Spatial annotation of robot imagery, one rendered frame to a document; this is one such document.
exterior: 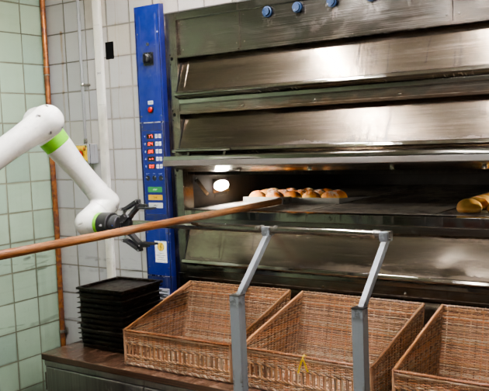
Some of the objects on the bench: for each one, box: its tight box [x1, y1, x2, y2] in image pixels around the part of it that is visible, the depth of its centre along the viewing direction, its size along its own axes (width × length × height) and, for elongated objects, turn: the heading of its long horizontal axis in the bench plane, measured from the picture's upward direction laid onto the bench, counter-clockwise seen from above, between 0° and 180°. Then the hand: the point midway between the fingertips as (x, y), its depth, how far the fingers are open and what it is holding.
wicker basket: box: [247, 290, 425, 391], centre depth 280 cm, size 49×56×28 cm
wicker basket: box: [123, 280, 291, 383], centre depth 314 cm, size 49×56×28 cm
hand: (152, 226), depth 282 cm, fingers open, 13 cm apart
